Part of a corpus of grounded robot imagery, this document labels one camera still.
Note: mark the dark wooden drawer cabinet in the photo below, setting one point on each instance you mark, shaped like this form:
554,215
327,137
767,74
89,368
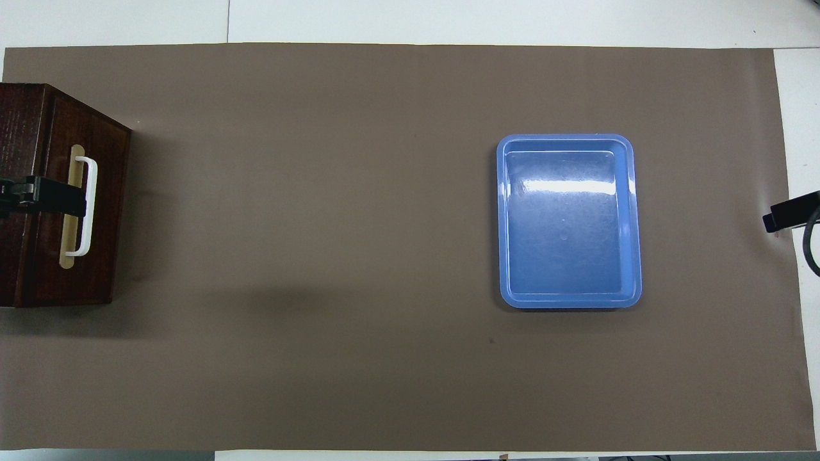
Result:
19,128

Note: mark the blue plastic tray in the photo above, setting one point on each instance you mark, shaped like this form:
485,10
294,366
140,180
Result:
570,224

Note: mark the brown paper table mat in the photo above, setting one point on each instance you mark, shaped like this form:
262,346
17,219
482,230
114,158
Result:
320,256

